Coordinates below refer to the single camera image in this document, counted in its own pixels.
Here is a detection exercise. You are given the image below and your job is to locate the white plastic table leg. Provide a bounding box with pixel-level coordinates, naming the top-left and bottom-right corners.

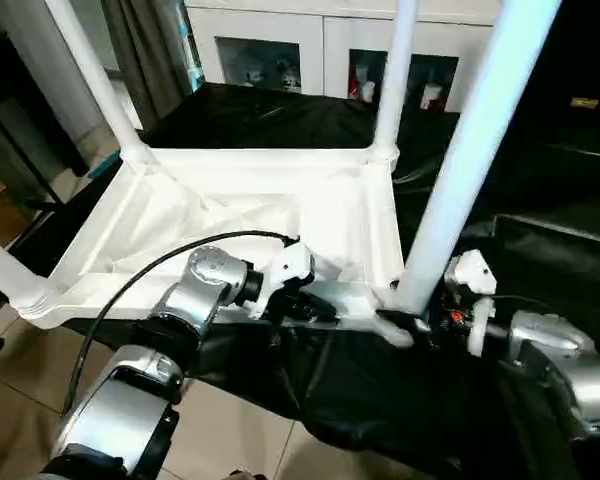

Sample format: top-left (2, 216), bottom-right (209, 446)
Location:
top-left (0, 230), bottom-right (53, 306)
top-left (372, 0), bottom-right (421, 163)
top-left (45, 0), bottom-right (153, 166)
top-left (392, 0), bottom-right (563, 316)

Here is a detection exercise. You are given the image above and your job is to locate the black table mat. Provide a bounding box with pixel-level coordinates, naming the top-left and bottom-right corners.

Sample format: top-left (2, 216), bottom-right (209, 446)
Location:
top-left (0, 82), bottom-right (600, 480)

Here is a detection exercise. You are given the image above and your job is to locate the white display cabinet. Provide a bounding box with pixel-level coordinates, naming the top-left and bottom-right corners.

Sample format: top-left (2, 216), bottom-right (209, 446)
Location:
top-left (185, 0), bottom-right (506, 111)

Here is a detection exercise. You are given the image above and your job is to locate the teal patterned cloth strip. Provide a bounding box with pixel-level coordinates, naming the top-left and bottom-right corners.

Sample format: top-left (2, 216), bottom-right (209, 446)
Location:
top-left (180, 0), bottom-right (206, 91)

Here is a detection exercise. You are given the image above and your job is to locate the grey curtain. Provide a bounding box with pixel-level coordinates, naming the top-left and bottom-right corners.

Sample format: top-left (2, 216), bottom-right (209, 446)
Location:
top-left (105, 0), bottom-right (196, 126)

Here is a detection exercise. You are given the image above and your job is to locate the black cabinet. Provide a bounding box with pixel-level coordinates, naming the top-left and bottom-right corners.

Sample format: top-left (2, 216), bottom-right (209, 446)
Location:
top-left (500, 0), bottom-right (600, 136)

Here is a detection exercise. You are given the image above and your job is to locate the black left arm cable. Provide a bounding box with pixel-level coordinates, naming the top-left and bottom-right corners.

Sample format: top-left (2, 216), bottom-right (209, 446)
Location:
top-left (65, 230), bottom-right (301, 416)

